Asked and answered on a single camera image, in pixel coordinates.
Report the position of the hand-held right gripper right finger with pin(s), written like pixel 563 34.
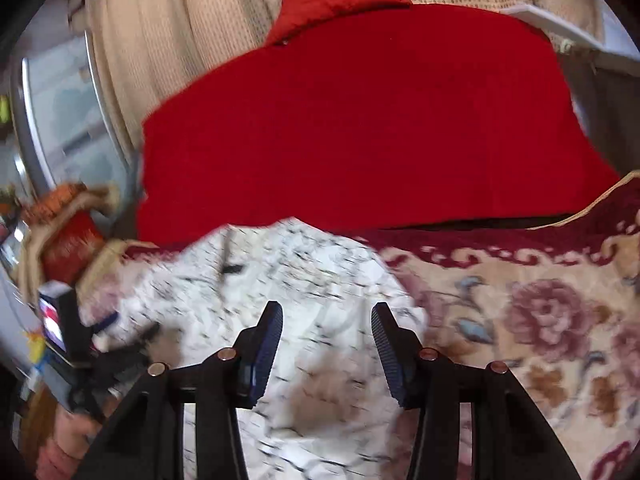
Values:
pixel 391 355

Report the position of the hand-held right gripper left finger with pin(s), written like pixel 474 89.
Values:
pixel 264 355

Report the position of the white marbled print garment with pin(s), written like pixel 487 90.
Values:
pixel 320 280

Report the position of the window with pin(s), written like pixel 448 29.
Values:
pixel 65 110

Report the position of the red blanket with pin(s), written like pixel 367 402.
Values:
pixel 360 130

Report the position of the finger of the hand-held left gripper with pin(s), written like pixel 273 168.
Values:
pixel 142 332

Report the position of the floral plush blanket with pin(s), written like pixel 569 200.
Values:
pixel 530 310

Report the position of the beige dotted curtain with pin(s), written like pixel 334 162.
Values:
pixel 175 50

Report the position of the person's left hand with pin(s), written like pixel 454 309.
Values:
pixel 70 430

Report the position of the red tasselled cushion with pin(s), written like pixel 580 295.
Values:
pixel 70 240

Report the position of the red pillow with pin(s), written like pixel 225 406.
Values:
pixel 340 0

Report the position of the white shelf board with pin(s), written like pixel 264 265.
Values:
pixel 555 22

